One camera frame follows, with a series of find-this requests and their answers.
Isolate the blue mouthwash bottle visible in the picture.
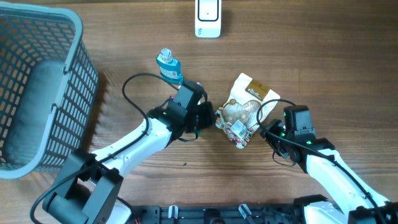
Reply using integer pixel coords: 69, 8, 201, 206
156, 48, 183, 84

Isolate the beige snack bag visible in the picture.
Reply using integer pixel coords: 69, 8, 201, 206
216, 73, 280, 149

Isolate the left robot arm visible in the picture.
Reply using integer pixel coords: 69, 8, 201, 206
42, 80, 215, 223

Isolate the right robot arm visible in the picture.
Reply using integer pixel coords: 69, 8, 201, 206
260, 105, 397, 223

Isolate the white barcode scanner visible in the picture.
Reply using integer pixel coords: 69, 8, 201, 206
195, 0, 222, 39

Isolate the grey plastic shopping basket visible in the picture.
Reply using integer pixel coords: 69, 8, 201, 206
1, 2, 99, 179

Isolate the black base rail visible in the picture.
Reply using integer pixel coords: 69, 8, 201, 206
127, 204, 303, 224

